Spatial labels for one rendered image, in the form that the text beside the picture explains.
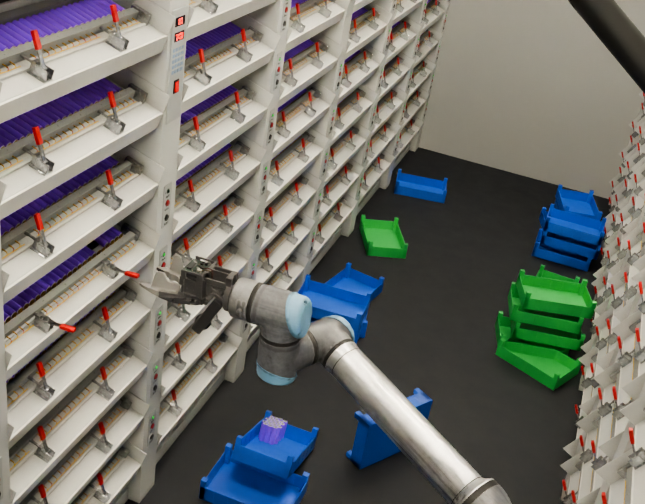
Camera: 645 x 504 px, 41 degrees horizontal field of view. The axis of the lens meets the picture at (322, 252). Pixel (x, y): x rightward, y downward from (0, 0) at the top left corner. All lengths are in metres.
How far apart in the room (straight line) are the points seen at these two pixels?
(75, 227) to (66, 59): 0.39
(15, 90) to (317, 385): 2.07
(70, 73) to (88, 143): 0.21
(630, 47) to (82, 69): 1.30
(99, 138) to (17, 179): 0.27
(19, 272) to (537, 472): 2.11
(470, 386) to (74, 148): 2.19
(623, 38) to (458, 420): 2.83
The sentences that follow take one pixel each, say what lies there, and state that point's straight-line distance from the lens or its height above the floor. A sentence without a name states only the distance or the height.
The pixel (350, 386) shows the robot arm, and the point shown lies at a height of 0.94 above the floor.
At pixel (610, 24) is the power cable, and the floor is 1.96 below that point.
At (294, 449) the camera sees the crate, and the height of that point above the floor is 0.03.
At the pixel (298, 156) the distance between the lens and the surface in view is 3.41.
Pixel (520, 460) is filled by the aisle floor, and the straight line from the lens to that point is 3.35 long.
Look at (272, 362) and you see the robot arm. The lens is 1.87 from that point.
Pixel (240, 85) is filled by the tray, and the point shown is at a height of 1.17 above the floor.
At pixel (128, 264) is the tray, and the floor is 0.94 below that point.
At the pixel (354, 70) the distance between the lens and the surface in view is 3.92.
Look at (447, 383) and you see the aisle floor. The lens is 3.60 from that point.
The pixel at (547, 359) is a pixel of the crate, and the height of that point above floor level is 0.00.
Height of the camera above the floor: 2.09
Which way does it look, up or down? 29 degrees down
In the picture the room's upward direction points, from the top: 10 degrees clockwise
